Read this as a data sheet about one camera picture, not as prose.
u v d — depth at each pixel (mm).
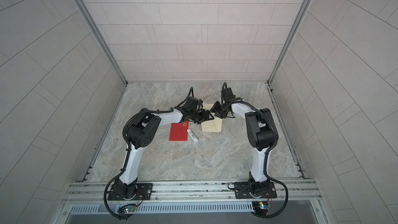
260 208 678
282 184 635
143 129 553
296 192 708
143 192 708
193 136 871
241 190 709
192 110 813
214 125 931
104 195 654
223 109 748
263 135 514
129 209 642
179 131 894
